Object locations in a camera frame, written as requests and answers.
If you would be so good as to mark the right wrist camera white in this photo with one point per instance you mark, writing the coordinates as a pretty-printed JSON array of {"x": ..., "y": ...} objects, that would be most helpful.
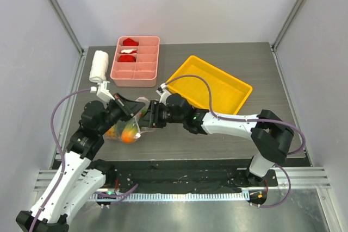
[{"x": 163, "y": 92}]

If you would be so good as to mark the white red fake food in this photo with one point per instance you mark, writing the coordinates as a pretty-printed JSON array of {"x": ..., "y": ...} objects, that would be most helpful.
[{"x": 128, "y": 51}]

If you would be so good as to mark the pink divided organizer tray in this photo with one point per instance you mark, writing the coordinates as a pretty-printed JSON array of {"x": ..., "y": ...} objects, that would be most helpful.
[{"x": 143, "y": 72}]

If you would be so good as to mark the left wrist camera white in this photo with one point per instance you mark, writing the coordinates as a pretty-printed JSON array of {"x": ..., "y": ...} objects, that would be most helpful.
[{"x": 102, "y": 91}]

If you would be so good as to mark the red fake food top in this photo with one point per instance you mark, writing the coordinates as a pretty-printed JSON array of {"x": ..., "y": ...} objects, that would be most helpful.
[{"x": 130, "y": 42}]

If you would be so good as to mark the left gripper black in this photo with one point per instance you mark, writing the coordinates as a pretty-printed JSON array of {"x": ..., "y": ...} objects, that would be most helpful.
[{"x": 129, "y": 108}]

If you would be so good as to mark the rolled white towel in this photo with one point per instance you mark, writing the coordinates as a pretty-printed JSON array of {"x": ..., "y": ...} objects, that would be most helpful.
[{"x": 99, "y": 67}]

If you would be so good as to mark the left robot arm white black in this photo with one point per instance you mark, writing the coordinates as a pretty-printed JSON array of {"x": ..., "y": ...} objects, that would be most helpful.
[{"x": 79, "y": 175}]

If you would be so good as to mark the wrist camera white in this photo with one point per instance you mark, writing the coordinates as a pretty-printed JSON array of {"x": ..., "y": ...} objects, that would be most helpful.
[
  {"x": 163, "y": 92},
  {"x": 102, "y": 91}
]

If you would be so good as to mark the fake mango orange green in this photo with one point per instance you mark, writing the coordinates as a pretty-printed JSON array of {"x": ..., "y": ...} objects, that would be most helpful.
[{"x": 129, "y": 133}]

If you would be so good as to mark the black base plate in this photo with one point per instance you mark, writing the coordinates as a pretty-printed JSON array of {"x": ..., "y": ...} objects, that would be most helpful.
[{"x": 183, "y": 176}]

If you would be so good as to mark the red fake food lower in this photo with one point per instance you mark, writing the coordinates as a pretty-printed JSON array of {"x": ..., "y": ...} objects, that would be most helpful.
[{"x": 127, "y": 58}]

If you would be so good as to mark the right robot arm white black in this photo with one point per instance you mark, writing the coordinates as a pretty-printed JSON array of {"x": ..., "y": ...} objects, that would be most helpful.
[{"x": 266, "y": 130}]

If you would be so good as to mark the white slotted cable duct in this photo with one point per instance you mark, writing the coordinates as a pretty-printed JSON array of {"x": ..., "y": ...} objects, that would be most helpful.
[{"x": 157, "y": 197}]

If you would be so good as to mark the clear zip top bag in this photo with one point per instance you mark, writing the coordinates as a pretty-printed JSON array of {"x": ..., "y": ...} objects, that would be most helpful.
[{"x": 114, "y": 133}]

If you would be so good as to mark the yellow plastic tray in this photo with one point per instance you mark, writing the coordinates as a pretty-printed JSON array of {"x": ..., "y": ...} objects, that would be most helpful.
[{"x": 229, "y": 93}]

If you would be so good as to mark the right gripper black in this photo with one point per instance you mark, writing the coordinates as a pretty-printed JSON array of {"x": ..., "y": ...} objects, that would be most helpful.
[{"x": 155, "y": 113}]

